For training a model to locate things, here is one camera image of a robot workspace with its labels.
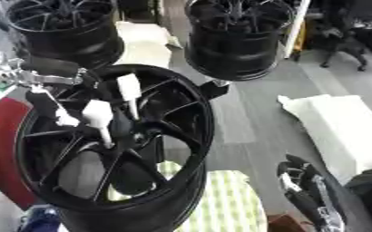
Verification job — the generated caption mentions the white upright post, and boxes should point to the white upright post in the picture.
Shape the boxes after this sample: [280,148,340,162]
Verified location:
[281,0,313,60]

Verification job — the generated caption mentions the red fabric cover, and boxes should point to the red fabric cover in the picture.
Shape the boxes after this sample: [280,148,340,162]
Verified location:
[0,97,39,210]

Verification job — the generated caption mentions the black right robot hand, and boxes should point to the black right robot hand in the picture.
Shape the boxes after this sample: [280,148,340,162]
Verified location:
[276,154,351,232]

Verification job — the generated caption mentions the white foam pad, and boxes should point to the white foam pad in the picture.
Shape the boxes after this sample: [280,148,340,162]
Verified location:
[113,20,185,70]
[276,93,372,186]

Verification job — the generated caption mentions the black spoked wheel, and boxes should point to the black spoked wheel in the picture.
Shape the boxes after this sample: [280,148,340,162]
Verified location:
[13,63,218,232]

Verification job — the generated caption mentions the black wheel rim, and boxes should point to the black wheel rim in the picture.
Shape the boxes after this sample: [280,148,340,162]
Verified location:
[182,0,298,82]
[3,0,126,70]

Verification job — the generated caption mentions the black wheel stand bracket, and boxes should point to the black wheel stand bracket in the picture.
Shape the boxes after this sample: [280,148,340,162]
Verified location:
[197,79,232,102]

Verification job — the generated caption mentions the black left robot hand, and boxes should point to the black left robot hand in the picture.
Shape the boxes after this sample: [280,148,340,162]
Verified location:
[19,55,103,129]

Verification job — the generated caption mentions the white pin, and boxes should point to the white pin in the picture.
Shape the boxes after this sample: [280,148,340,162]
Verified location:
[79,99,116,150]
[114,73,143,121]

